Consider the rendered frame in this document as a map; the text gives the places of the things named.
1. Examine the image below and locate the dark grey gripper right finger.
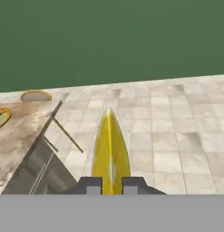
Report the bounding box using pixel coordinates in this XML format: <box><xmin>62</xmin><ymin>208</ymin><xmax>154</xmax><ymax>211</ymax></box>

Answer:
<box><xmin>122</xmin><ymin>177</ymin><xmax>168</xmax><ymax>196</ymax></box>

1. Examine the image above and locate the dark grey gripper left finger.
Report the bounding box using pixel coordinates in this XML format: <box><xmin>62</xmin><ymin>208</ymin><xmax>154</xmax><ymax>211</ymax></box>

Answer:
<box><xmin>62</xmin><ymin>177</ymin><xmax>103</xmax><ymax>196</ymax></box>

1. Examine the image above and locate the yellow-rimmed plate with fish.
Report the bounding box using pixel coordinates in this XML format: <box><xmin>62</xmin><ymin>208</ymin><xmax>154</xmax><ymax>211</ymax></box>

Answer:
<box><xmin>0</xmin><ymin>107</ymin><xmax>13</xmax><ymax>131</ymax></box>

